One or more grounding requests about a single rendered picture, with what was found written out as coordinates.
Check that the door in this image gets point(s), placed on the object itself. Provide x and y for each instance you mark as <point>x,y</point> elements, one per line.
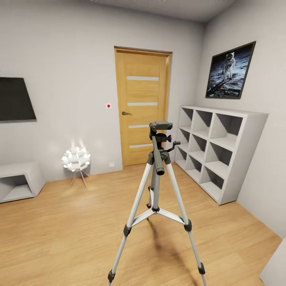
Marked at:
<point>142,79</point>

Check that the desk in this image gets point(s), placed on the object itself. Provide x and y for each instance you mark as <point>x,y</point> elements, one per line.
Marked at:
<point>274,274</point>

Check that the camera tripod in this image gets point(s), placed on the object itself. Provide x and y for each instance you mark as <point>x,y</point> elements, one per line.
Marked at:
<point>156,158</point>

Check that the painting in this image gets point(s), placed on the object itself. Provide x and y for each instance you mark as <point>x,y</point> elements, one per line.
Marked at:
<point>228,72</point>

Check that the wall mounted tv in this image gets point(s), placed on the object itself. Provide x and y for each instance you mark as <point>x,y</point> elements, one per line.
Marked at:
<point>15,102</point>

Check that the bookcase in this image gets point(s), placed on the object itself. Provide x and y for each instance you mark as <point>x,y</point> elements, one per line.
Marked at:
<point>9,191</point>
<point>192,131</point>

